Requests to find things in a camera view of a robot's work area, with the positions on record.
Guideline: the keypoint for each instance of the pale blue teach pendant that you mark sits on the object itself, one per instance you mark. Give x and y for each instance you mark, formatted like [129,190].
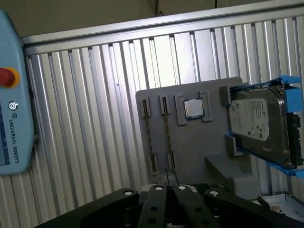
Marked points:
[16,95]

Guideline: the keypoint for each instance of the silver hard disk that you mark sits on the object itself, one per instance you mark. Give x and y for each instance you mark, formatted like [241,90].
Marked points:
[254,116]

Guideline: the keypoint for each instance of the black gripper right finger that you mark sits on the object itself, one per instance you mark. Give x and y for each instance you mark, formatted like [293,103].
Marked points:
[192,209]

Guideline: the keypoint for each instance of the blue disk carrier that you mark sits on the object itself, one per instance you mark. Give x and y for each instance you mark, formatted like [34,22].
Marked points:
[293,95]

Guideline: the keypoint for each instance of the silver CPU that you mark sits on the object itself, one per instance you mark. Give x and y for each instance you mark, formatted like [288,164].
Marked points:
[194,108]

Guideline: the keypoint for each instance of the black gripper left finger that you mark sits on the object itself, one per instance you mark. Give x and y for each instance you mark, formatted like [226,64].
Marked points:
[152,209]

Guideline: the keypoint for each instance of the grey parts rack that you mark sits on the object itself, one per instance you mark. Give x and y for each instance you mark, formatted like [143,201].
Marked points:
[190,147]

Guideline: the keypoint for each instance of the dark blue RAM stick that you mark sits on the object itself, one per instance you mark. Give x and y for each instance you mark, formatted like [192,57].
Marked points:
[168,133]
[148,133]

